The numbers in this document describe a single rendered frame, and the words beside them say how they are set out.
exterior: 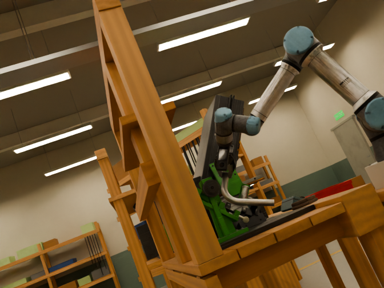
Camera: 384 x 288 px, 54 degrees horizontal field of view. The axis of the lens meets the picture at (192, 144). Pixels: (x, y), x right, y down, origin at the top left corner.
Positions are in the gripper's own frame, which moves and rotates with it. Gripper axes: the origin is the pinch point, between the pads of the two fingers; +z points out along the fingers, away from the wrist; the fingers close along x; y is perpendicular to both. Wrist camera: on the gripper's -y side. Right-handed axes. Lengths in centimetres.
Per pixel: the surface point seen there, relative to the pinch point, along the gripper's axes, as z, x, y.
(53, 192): 564, 565, 520
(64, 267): 646, 472, 350
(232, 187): 13.4, -2.3, 7.4
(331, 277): 70, -56, 0
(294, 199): 13.1, -32.4, 1.6
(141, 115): -52, 23, -29
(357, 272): 46, -64, -12
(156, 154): -43, 17, -39
